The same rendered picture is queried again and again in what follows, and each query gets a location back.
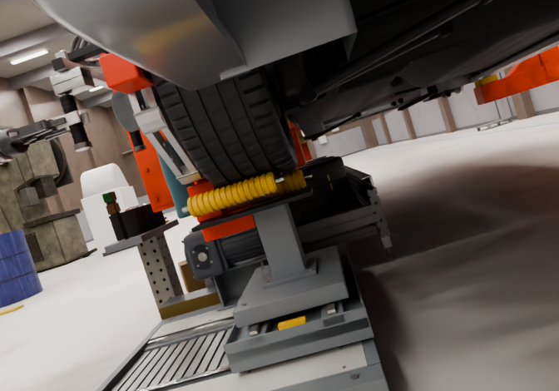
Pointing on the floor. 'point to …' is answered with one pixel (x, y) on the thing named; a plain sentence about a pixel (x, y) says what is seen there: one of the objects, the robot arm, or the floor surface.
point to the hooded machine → (89, 184)
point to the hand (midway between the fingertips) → (72, 121)
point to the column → (160, 269)
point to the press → (42, 246)
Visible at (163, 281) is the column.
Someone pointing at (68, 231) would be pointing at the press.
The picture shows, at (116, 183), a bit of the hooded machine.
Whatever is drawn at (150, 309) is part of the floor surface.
